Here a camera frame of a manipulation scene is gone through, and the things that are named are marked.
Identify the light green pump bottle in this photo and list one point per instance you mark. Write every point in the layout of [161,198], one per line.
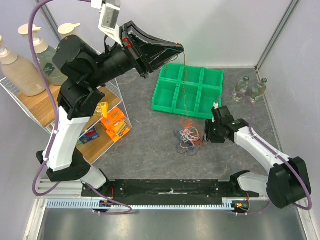
[68,29]

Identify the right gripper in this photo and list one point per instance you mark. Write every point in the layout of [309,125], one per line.
[210,133]

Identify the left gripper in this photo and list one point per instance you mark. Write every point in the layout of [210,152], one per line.
[153,62]

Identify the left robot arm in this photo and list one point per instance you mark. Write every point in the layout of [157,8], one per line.
[79,95]

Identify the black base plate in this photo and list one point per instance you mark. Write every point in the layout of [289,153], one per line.
[173,191]

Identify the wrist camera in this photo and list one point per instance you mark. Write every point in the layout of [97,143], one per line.
[215,105]
[109,13]

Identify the dark green pump bottle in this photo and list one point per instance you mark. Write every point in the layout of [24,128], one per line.
[45,54]

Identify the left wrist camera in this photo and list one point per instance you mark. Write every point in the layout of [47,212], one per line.
[109,13]

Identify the green compartment bin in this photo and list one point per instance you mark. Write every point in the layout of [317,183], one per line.
[187,90]

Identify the blue snack box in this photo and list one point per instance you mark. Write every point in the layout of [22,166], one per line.
[87,137]

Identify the grey slotted cable duct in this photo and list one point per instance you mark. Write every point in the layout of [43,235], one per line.
[100,204]

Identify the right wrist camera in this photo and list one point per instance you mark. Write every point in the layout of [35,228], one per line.
[215,105]

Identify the yellow candy bag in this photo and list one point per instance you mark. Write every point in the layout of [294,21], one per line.
[101,109]

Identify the right clear glass bottle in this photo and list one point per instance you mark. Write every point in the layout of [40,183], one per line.
[257,90]

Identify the orange snack box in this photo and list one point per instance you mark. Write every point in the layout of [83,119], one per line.
[115,125]

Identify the beige pump bottle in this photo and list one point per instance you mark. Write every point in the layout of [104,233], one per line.
[20,71]

